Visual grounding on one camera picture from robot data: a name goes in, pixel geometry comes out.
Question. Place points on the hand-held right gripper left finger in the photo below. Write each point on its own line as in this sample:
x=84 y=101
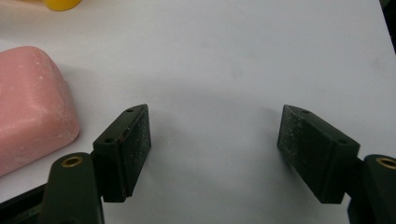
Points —
x=121 y=155

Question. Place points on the yellow round object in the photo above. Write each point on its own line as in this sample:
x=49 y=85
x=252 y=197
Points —
x=61 y=4

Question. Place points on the pink soap bar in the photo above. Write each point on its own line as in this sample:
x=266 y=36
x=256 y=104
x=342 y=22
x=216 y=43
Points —
x=31 y=105

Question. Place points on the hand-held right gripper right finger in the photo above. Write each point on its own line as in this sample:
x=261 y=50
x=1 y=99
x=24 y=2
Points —
x=320 y=155

